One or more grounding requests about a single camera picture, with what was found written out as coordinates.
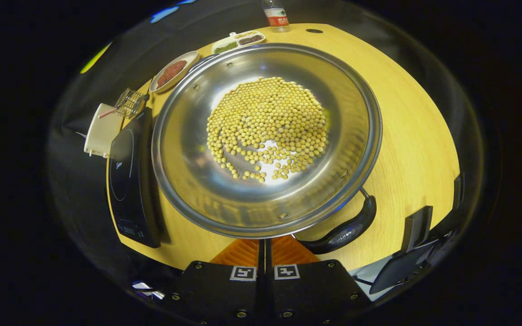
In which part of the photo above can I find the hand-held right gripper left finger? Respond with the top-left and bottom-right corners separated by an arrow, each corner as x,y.
170,238 -> 266,324

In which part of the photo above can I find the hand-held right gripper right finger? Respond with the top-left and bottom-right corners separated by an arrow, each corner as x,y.
266,235 -> 370,324

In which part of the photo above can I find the stainless steel pot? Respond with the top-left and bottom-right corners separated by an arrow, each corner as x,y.
151,43 -> 383,255

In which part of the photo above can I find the black induction cooktop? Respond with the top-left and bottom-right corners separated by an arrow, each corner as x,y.
107,107 -> 162,249

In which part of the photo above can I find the pile of soybeans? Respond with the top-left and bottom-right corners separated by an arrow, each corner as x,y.
207,77 -> 329,183

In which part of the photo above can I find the black panel stand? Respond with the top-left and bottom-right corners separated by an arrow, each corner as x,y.
369,174 -> 465,296

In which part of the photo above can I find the round white plate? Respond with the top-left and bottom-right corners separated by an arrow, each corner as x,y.
149,51 -> 199,94

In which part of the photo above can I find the black backdrop cloth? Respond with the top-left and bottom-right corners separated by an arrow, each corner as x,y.
46,0 -> 261,281

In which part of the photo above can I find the white divided tray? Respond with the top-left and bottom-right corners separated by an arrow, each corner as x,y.
211,30 -> 266,55

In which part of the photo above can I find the clear plastic water bottle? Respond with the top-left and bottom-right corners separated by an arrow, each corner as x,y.
262,0 -> 290,33

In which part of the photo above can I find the wire basket with pink handle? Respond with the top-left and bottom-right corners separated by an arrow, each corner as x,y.
99,88 -> 149,120

